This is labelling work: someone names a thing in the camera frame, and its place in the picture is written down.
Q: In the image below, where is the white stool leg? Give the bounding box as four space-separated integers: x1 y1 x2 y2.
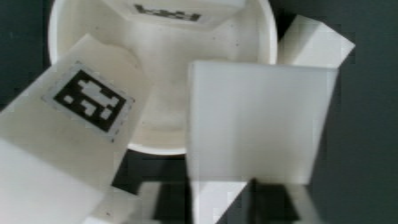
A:
187 61 338 224
0 36 152 224
102 0 248 30

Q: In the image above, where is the white round stool seat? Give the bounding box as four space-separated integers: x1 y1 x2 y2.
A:
49 0 278 155

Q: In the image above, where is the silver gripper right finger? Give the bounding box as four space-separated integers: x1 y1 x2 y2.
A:
248 179 324 224

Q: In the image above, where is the white U-shaped fence frame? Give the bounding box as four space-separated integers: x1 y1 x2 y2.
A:
278 15 356 68

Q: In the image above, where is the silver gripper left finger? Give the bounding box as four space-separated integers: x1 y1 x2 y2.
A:
139 181 193 224

